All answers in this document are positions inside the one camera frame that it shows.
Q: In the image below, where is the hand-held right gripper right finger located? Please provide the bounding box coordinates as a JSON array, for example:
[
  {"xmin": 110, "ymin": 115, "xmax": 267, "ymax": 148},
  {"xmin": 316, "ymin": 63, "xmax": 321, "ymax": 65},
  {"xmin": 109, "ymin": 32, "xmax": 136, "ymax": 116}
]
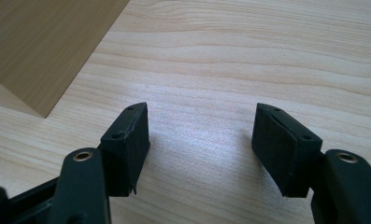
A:
[{"xmin": 250, "ymin": 103, "xmax": 323, "ymax": 199}]

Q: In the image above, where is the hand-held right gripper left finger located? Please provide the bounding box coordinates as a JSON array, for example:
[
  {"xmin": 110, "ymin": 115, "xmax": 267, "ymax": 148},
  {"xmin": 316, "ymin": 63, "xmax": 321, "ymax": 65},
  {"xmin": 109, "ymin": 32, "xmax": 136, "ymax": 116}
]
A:
[{"xmin": 99, "ymin": 102, "xmax": 151, "ymax": 199}]

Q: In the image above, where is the wooden tea box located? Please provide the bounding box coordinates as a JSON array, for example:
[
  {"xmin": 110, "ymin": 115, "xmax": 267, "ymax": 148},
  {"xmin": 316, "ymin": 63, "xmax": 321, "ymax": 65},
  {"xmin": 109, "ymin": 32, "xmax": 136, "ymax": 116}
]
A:
[{"xmin": 0, "ymin": 0, "xmax": 131, "ymax": 119}]

